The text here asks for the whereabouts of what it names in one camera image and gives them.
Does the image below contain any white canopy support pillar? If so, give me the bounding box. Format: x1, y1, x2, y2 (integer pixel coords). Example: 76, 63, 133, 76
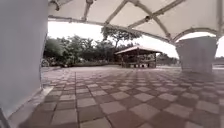
175, 35, 219, 74

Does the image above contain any wooden open shelter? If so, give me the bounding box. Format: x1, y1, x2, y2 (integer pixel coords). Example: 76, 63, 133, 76
114, 45, 163, 69

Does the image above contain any row of trees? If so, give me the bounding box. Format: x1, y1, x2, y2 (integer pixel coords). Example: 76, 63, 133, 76
41, 26, 179, 68

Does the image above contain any checkered brown paved plaza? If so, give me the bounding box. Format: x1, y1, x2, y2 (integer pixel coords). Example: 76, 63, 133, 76
18, 66, 224, 128

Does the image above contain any white tent canopy roof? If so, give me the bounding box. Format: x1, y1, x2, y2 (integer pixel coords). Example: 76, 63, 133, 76
47, 0, 224, 45

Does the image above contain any white wall panel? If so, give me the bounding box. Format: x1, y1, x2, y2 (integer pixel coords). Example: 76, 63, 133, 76
0, 0, 49, 119

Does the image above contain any pale kerb strip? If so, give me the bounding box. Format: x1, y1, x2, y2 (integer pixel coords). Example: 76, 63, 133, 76
6, 85, 54, 128

